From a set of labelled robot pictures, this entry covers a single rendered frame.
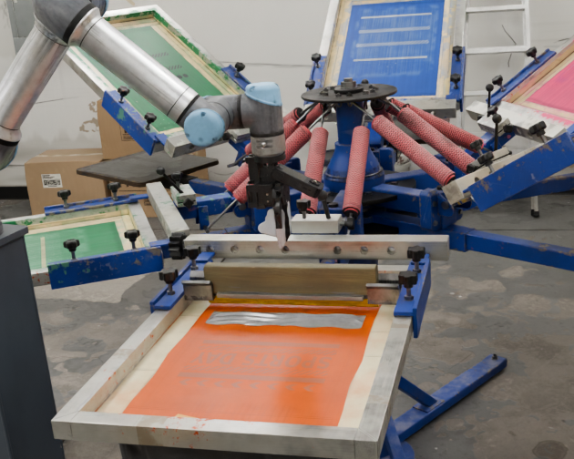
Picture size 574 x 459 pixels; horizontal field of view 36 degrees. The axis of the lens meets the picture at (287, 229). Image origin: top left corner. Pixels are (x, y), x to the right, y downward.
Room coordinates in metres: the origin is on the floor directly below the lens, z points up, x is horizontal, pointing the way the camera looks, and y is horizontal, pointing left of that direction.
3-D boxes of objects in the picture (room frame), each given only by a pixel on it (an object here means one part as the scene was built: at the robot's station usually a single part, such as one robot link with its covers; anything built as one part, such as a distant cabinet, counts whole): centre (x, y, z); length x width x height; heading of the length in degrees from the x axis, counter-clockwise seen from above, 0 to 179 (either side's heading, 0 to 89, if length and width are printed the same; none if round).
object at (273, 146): (1.88, 0.03, 1.34); 0.08 x 0.08 x 0.05
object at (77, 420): (1.68, 0.06, 0.97); 0.79 x 0.58 x 0.04; 164
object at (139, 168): (3.17, 0.24, 0.91); 1.34 x 0.40 x 0.08; 44
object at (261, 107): (1.88, 0.03, 1.42); 0.09 x 0.08 x 0.11; 81
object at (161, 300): (1.98, 0.26, 0.98); 0.30 x 0.05 x 0.07; 164
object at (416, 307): (1.83, -0.27, 0.98); 0.30 x 0.05 x 0.07; 164
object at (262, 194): (1.88, 0.03, 1.26); 0.09 x 0.08 x 0.12; 76
